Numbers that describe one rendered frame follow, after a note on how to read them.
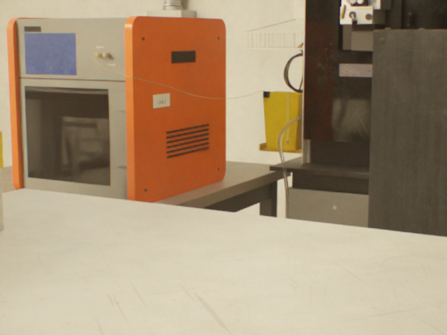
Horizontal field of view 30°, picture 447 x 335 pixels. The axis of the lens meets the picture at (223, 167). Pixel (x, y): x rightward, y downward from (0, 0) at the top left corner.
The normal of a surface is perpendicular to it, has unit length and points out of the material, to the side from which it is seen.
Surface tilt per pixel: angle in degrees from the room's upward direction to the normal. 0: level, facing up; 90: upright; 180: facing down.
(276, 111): 93
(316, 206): 90
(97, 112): 90
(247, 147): 90
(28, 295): 0
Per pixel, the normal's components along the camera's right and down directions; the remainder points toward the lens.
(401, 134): -0.65, 0.12
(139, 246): 0.00, -0.99
